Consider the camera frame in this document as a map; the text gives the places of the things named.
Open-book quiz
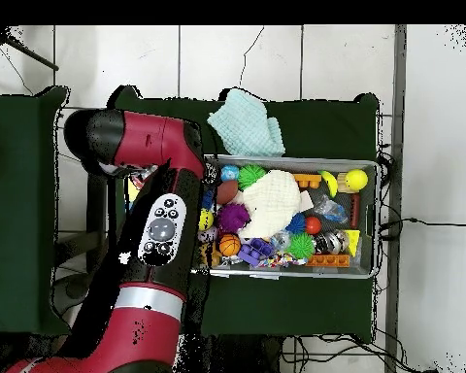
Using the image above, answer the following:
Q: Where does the cream knitted cloth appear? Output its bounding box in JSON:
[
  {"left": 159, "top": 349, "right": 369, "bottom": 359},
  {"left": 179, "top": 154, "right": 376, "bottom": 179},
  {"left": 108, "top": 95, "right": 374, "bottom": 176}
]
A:
[{"left": 231, "top": 169, "right": 303, "bottom": 241}]

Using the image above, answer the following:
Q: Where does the mint green knitted cloth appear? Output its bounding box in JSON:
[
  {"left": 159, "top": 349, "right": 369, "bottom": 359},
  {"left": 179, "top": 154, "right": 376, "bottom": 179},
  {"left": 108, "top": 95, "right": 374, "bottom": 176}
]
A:
[{"left": 208, "top": 87, "right": 287, "bottom": 159}]

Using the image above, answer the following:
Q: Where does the white multicolour print cloth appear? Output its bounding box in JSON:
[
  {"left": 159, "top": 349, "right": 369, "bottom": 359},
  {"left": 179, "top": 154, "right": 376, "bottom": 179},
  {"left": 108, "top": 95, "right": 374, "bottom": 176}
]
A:
[{"left": 130, "top": 165, "right": 160, "bottom": 190}]

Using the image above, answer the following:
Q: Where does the wooden box with three holes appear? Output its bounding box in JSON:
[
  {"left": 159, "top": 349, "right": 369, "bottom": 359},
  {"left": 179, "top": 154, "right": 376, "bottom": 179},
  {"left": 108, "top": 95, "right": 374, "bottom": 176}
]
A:
[{"left": 126, "top": 177, "right": 141, "bottom": 205}]

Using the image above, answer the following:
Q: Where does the purple spiky ball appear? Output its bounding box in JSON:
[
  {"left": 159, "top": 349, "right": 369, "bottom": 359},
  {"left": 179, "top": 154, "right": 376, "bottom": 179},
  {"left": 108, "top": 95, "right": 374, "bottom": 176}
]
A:
[{"left": 216, "top": 203, "right": 250, "bottom": 236}]

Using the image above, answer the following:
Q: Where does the brown toy football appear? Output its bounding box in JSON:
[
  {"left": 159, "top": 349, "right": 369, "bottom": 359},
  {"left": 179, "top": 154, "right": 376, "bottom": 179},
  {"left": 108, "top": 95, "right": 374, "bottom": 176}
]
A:
[{"left": 216, "top": 181, "right": 241, "bottom": 206}]

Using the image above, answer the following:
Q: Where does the yellow smiley face ball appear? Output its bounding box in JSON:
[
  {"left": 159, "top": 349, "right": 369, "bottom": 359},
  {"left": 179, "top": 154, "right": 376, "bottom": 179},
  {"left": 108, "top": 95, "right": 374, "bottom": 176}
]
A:
[{"left": 198, "top": 208, "right": 216, "bottom": 232}]

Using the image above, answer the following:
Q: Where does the blue globe ball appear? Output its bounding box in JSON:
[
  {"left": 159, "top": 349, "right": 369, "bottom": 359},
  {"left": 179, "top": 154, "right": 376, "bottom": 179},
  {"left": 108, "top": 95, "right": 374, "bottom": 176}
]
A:
[{"left": 220, "top": 164, "right": 240, "bottom": 183}]

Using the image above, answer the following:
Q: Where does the green spiky ball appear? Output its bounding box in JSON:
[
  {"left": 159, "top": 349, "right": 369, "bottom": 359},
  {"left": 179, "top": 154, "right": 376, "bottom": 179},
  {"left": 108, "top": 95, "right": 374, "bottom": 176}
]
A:
[
  {"left": 286, "top": 232, "right": 315, "bottom": 260},
  {"left": 238, "top": 164, "right": 267, "bottom": 191}
]

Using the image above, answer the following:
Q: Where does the orange toy basketball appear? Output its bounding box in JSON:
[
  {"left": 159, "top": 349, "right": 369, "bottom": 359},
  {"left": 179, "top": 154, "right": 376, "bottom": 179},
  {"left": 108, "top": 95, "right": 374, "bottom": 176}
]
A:
[{"left": 217, "top": 234, "right": 242, "bottom": 258}]

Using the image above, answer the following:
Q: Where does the orange toy brick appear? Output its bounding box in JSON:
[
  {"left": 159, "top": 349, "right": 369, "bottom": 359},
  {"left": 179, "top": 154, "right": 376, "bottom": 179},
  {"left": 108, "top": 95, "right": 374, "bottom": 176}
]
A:
[{"left": 294, "top": 174, "right": 323, "bottom": 190}]

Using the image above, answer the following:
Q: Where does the red ball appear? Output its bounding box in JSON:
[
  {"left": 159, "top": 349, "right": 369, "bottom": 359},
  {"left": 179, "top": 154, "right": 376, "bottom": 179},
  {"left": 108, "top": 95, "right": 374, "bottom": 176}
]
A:
[{"left": 304, "top": 217, "right": 323, "bottom": 236}]

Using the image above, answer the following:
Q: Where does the orange plastic tray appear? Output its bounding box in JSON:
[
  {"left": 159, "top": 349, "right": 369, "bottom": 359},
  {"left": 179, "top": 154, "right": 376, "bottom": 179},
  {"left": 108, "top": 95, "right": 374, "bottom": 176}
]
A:
[{"left": 306, "top": 254, "right": 350, "bottom": 270}]

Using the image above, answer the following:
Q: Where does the yellow cheese wedge toy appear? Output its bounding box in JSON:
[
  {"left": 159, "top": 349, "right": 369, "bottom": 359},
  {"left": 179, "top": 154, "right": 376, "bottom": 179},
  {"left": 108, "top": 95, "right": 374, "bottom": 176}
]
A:
[{"left": 342, "top": 228, "right": 362, "bottom": 257}]

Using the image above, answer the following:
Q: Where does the plain yellow ball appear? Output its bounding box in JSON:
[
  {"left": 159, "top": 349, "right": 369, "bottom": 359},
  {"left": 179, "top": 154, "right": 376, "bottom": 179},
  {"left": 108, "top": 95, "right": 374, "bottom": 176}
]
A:
[{"left": 346, "top": 168, "right": 370, "bottom": 192}]

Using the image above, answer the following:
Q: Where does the green cloth side table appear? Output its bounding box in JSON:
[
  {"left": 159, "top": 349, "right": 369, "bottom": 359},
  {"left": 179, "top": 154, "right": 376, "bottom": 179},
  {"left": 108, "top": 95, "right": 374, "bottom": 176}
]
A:
[{"left": 0, "top": 86, "right": 71, "bottom": 337}]

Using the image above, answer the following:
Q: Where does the shallow wire mesh bin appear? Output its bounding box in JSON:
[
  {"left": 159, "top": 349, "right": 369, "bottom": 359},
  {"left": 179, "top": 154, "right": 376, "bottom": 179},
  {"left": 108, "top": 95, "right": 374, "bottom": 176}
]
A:
[{"left": 200, "top": 154, "right": 378, "bottom": 279}]

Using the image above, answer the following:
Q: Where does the black cable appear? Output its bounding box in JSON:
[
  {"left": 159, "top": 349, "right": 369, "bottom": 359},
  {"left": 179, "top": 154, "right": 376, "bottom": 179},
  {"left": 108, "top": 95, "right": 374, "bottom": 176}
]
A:
[{"left": 380, "top": 216, "right": 466, "bottom": 231}]

